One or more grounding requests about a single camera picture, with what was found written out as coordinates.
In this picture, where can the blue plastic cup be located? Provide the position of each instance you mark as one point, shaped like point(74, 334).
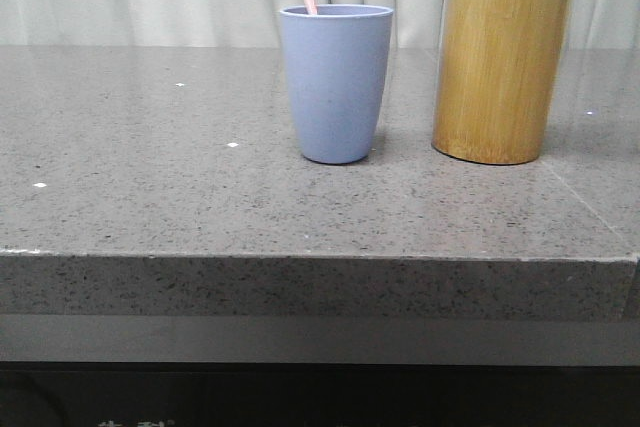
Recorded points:
point(335, 67)

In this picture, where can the bamboo cylinder holder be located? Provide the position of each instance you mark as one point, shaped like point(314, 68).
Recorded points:
point(497, 70)

